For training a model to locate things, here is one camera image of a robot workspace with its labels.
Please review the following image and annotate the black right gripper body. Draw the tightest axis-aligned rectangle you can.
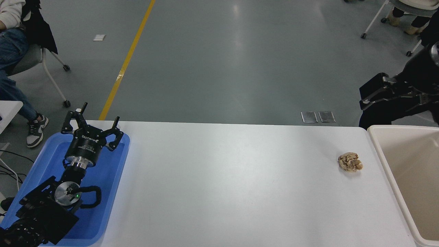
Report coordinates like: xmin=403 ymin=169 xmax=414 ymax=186
xmin=398 ymin=46 xmax=439 ymax=95

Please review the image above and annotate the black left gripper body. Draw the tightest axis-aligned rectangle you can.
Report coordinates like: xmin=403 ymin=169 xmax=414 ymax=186
xmin=64 ymin=125 xmax=110 ymax=163

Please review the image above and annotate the tan paper ball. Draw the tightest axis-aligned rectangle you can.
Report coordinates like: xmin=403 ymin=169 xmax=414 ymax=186
xmin=338 ymin=152 xmax=363 ymax=172

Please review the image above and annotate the standing person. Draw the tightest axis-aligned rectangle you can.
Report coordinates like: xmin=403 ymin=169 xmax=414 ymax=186
xmin=359 ymin=12 xmax=439 ymax=130

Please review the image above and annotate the blue plastic tray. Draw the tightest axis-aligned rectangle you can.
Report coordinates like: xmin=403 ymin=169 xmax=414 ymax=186
xmin=0 ymin=132 xmax=131 ymax=247

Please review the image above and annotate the seated person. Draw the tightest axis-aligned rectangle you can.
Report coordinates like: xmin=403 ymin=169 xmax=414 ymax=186
xmin=388 ymin=0 xmax=439 ymax=35
xmin=0 ymin=0 xmax=49 ymax=149

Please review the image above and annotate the large pale bin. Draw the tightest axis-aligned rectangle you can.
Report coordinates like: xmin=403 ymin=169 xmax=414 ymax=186
xmin=367 ymin=125 xmax=439 ymax=247

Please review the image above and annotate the small white table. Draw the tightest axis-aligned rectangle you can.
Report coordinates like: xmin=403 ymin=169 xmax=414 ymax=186
xmin=0 ymin=101 xmax=24 ymax=134

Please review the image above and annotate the black jacket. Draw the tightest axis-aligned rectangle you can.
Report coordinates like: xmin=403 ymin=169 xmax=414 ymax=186
xmin=21 ymin=0 xmax=59 ymax=55

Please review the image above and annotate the black cable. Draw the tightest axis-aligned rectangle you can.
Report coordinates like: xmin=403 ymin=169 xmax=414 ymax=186
xmin=0 ymin=150 xmax=35 ymax=184

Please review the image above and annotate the white cable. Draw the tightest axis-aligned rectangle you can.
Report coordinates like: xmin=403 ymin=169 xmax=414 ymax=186
xmin=0 ymin=158 xmax=20 ymax=191

